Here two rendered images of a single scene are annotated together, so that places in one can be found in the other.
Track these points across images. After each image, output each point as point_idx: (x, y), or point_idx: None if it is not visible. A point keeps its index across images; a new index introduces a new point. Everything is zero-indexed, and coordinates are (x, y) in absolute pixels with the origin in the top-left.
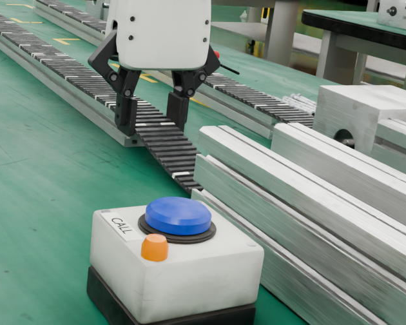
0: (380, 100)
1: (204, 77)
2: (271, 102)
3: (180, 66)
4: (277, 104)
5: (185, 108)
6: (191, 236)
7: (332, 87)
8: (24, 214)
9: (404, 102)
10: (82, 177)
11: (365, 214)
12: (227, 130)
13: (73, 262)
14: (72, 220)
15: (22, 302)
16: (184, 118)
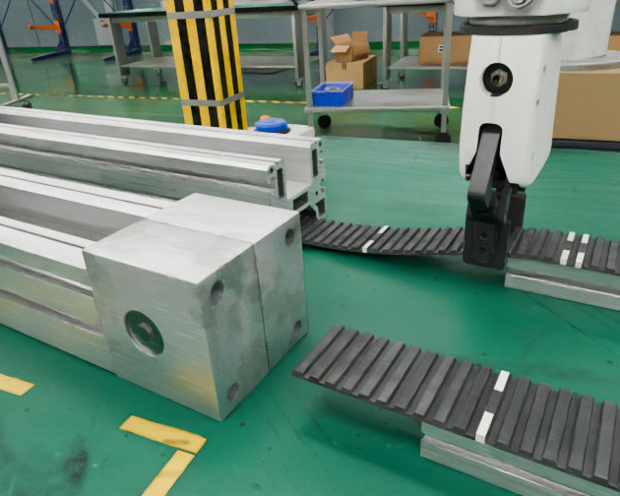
0: (200, 213)
1: (468, 202)
2: (525, 429)
3: (468, 164)
4: (490, 412)
5: (465, 228)
6: None
7: (279, 215)
8: (413, 184)
9: (164, 223)
10: (451, 217)
11: (181, 126)
12: (302, 141)
13: (343, 177)
14: (387, 191)
15: (333, 162)
16: (464, 241)
